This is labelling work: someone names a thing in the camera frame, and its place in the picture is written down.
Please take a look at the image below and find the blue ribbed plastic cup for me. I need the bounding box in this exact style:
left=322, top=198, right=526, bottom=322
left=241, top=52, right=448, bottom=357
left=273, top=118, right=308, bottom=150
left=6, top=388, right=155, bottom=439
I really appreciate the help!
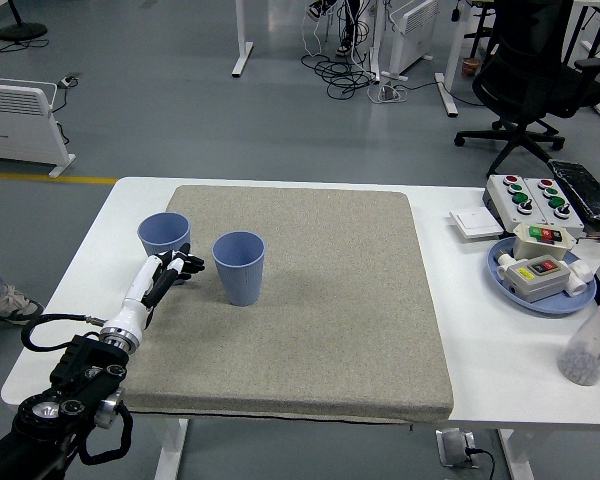
left=137, top=212, right=193, bottom=286
left=211, top=230, right=267, bottom=307

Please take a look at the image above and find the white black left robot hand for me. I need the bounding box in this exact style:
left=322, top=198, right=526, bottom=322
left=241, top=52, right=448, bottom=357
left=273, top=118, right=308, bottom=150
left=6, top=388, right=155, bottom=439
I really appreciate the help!
left=100, top=243, right=206, bottom=338

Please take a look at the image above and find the white panel heater with handle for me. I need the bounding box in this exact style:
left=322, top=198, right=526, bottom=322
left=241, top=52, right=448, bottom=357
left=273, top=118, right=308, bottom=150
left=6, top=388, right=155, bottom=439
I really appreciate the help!
left=381, top=0, right=441, bottom=81

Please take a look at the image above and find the white desk leg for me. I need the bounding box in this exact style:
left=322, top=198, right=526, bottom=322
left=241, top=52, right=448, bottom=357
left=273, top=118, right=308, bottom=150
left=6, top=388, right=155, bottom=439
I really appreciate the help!
left=367, top=0, right=384, bottom=84
left=231, top=0, right=255, bottom=77
left=434, top=0, right=469, bottom=119

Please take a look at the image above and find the blue round plate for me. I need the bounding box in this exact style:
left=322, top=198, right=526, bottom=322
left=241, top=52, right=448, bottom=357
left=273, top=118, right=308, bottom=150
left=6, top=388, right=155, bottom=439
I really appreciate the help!
left=487, top=236, right=598, bottom=316

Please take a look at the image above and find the white wall switch plate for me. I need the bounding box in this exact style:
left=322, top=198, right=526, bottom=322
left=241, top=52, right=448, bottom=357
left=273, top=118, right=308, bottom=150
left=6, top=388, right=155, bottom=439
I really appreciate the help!
left=448, top=207, right=505, bottom=243

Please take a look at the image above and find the grey switch box yellow label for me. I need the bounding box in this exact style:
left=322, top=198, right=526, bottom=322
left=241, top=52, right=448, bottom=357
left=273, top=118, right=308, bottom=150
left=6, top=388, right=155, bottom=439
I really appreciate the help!
left=504, top=255, right=572, bottom=304

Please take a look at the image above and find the black floor cable bundle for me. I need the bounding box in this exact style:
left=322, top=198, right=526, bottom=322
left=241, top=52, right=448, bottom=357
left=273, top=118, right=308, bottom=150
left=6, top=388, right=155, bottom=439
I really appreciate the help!
left=300, top=52, right=381, bottom=100

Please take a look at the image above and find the person's foot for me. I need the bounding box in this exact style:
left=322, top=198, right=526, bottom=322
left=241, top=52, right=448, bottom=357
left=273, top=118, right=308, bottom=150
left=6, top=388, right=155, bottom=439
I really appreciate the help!
left=307, top=0, right=337, bottom=20
left=0, top=284, right=45, bottom=326

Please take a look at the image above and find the large white panel heater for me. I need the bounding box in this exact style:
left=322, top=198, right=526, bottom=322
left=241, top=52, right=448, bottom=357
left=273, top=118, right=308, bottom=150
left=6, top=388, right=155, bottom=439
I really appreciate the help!
left=0, top=75, right=77, bottom=179

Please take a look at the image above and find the black wrapped keyboard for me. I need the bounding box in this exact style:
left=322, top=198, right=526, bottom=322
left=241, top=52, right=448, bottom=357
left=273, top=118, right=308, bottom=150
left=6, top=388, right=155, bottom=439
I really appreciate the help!
left=548, top=158, right=600, bottom=225

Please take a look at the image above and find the white table leg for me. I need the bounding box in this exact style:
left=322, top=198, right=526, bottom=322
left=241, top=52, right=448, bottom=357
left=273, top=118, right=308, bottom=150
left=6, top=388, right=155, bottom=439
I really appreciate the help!
left=153, top=417, right=190, bottom=480
left=497, top=428, right=537, bottom=480

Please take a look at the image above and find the clear bottle red cap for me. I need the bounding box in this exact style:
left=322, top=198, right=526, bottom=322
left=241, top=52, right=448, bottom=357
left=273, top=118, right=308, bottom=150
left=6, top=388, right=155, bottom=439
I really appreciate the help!
left=558, top=293, right=600, bottom=388

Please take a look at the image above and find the white plastic pipe fitting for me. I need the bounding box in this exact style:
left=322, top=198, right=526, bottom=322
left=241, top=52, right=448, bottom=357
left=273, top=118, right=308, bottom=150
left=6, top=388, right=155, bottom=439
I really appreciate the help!
left=564, top=258, right=594, bottom=298
left=496, top=252, right=519, bottom=286

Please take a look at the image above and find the black fan stand base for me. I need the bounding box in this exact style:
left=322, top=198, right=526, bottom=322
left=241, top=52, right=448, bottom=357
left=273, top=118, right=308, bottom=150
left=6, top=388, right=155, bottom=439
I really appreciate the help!
left=0, top=0, right=49, bottom=41

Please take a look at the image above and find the white green-red push-button switch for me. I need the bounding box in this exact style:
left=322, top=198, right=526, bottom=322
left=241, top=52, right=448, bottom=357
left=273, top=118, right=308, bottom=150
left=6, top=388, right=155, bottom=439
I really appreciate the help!
left=510, top=222, right=579, bottom=261

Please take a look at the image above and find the black outlet cable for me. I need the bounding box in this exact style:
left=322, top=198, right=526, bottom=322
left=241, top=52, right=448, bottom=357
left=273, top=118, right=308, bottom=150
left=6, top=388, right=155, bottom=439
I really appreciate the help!
left=463, top=446, right=496, bottom=480

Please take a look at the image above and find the grey-brown square mat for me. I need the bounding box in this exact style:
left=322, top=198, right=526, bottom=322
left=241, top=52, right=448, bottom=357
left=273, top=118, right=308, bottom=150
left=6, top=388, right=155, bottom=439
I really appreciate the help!
left=99, top=184, right=455, bottom=425

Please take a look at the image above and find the black office chair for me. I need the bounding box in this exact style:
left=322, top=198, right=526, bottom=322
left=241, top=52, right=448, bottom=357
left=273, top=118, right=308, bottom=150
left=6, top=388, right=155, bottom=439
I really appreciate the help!
left=453, top=0, right=600, bottom=177

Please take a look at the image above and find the white button control box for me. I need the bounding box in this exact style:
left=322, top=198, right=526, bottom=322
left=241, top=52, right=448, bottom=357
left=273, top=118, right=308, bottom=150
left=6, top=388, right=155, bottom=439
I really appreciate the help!
left=523, top=178, right=587, bottom=241
left=482, top=174, right=544, bottom=234

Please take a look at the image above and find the silver floor outlet box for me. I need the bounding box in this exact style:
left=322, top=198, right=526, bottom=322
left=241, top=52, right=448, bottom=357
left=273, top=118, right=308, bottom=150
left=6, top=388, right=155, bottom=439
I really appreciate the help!
left=435, top=428, right=481, bottom=470

